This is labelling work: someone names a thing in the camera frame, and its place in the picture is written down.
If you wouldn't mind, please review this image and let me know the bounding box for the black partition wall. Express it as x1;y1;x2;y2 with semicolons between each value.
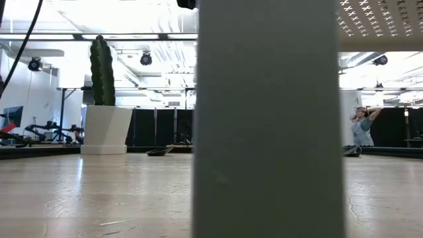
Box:
369;107;423;148
127;107;196;147

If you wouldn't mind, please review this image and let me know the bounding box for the white round column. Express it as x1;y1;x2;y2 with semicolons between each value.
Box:
338;89;363;146

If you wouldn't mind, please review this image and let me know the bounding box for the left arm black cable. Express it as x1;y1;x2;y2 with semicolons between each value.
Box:
0;0;44;92

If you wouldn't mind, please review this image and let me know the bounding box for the dark blue monitor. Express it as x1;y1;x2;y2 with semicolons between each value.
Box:
1;105;24;130

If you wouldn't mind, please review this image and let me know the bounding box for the black curved bar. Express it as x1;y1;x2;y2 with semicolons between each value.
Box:
0;131;29;148

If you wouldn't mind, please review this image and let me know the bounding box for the white faceted plant pot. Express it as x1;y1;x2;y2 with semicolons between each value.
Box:
80;104;134;155

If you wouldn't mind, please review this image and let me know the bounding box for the tall green cactus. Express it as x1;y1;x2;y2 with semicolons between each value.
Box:
89;34;116;106

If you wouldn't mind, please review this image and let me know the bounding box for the white perforated raised tray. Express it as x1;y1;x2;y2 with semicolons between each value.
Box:
190;0;423;238

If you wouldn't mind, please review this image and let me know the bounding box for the dark metal gantry frame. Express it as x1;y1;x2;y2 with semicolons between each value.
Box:
56;86;196;143

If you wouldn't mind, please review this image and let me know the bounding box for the person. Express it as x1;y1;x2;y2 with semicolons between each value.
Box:
349;106;383;147

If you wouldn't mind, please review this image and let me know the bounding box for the red bar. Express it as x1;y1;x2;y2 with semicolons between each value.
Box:
0;122;17;134

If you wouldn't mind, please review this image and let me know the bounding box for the black teardrop mini plate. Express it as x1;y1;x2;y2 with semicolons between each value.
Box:
145;146;174;157
343;145;363;157

